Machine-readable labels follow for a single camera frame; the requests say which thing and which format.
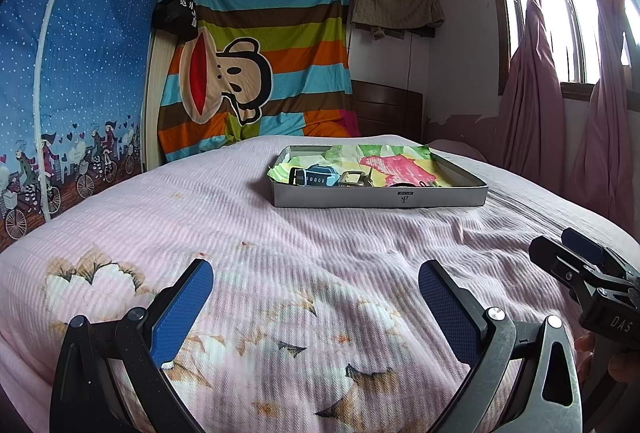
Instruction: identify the striped monkey printed sheet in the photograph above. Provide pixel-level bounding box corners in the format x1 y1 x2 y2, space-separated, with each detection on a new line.
156 0 354 164

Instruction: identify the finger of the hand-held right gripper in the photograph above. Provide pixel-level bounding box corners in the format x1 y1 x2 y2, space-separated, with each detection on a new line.
560 226 617 266
528 235 598 301

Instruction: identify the khaki hanging garment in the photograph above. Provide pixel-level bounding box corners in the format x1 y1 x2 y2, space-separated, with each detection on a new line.
350 0 446 40

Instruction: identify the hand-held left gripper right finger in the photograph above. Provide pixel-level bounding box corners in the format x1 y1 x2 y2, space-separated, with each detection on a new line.
417 259 586 433

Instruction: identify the blue smartwatch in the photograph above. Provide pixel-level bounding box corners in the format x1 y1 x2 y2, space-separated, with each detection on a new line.
287 166 341 188

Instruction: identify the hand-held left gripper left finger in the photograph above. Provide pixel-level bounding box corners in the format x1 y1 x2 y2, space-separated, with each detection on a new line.
50 258 215 433

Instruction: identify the grey shallow box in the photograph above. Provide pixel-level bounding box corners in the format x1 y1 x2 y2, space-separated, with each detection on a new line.
267 144 489 209

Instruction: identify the window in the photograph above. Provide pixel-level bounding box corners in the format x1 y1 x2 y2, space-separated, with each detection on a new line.
500 0 640 100

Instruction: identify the colourful paper box liner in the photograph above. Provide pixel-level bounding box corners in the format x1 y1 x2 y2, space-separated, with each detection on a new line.
267 144 442 189

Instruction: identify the black hanging bag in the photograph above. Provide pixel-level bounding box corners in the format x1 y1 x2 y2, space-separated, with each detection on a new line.
152 0 199 40

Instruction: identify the dark wooden headboard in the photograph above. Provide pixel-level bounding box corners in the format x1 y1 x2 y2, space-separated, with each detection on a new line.
350 80 425 142

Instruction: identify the olive metal buckle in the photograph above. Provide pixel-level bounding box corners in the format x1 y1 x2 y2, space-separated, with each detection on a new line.
337 169 374 188

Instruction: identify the blue dotted printed wardrobe cloth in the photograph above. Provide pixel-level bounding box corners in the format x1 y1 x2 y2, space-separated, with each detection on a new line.
0 0 177 255

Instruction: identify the person's right hand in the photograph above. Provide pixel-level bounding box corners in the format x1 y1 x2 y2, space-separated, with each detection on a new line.
574 334 640 385

